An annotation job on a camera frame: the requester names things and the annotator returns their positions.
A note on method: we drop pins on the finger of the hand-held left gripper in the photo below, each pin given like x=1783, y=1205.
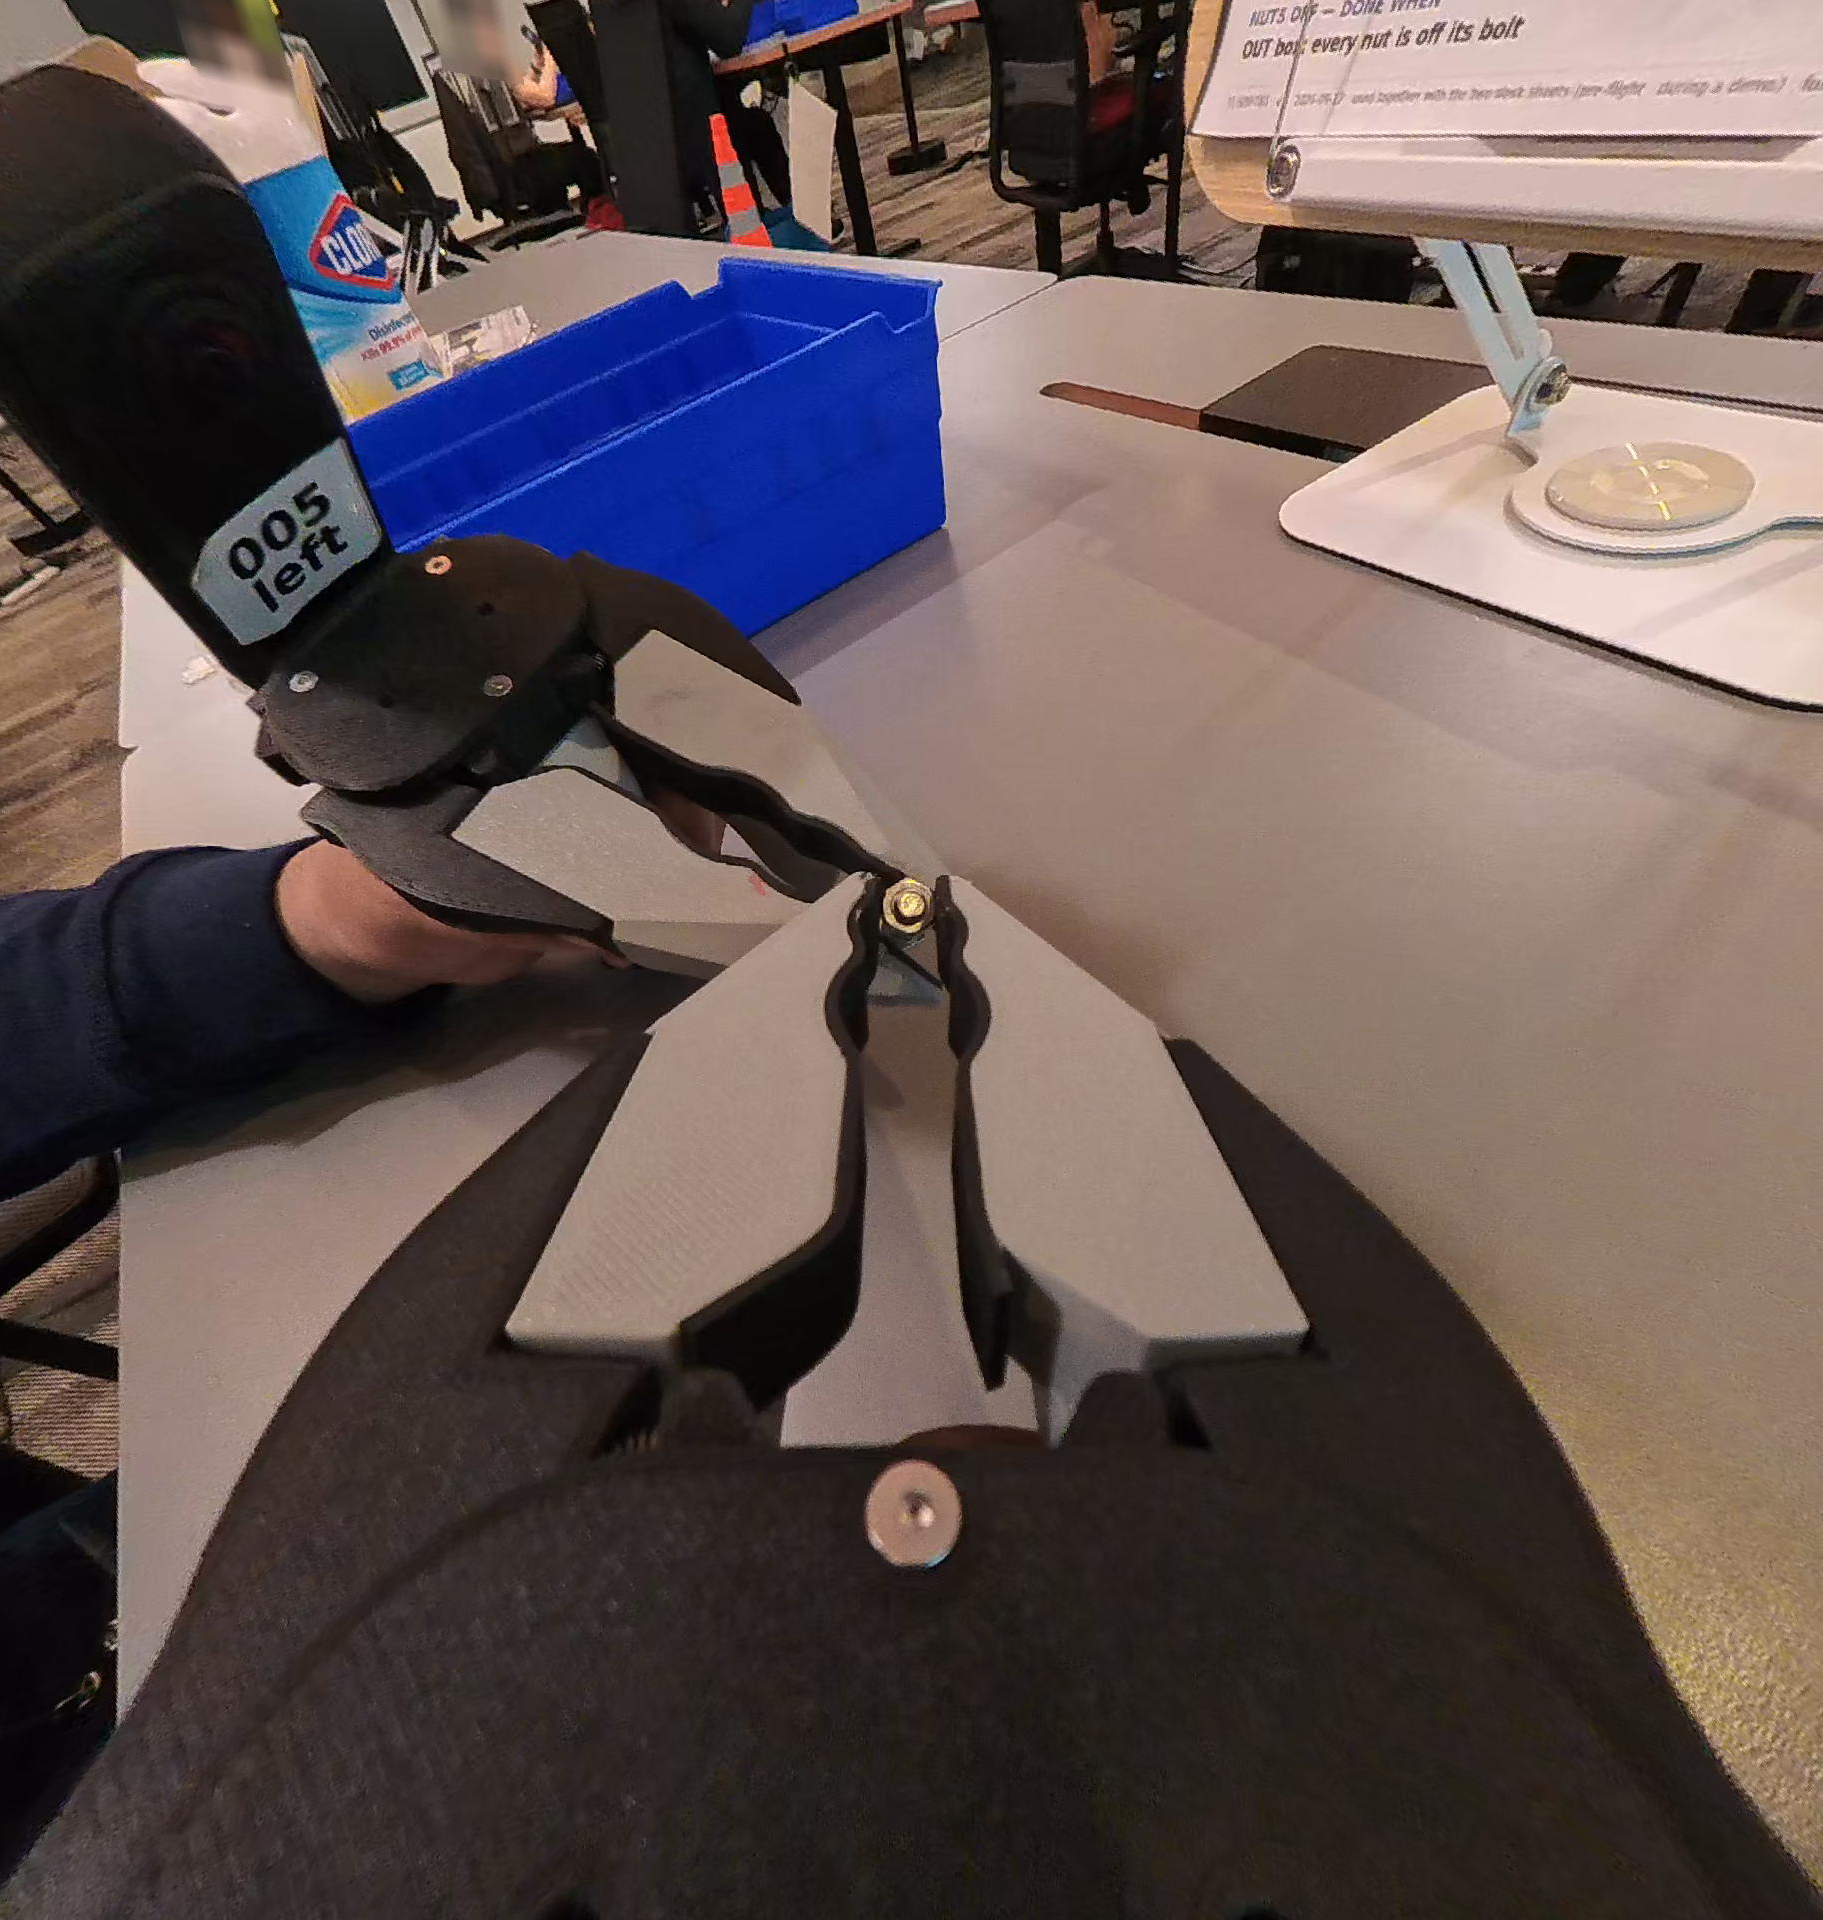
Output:
x=595, y=855
x=745, y=737

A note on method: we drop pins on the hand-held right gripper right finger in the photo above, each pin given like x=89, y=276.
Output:
x=1121, y=1186

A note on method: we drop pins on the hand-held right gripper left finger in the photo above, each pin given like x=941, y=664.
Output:
x=700, y=1172

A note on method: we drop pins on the small steel bolt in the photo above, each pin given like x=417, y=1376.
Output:
x=905, y=905

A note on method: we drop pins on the blue plastic bin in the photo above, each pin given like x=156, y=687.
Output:
x=670, y=482

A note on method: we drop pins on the person's left forearm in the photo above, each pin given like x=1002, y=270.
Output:
x=117, y=992

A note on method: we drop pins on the person's left hand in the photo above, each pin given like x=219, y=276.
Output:
x=385, y=931

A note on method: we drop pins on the disinfecting wipes canister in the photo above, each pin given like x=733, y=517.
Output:
x=340, y=286

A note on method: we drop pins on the cardboard box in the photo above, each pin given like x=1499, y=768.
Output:
x=101, y=59

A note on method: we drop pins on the printed paper leaflet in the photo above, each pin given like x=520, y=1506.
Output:
x=476, y=339

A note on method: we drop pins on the orange traffic cone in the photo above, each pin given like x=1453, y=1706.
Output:
x=737, y=195

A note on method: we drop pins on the white leaning board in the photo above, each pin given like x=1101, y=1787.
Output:
x=812, y=152

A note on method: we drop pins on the black light stand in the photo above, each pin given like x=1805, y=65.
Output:
x=917, y=155

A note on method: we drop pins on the person's office chair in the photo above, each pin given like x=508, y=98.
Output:
x=26, y=1245

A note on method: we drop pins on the white stand base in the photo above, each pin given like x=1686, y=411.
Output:
x=1451, y=557

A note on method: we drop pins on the black office chair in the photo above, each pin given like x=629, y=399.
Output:
x=1060, y=90

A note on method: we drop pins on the small blue storage bin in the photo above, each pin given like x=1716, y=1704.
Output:
x=805, y=19

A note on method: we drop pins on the wooden display board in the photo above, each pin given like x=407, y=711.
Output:
x=1226, y=195

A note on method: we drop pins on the printed instruction sheet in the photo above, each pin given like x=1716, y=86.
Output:
x=1526, y=76

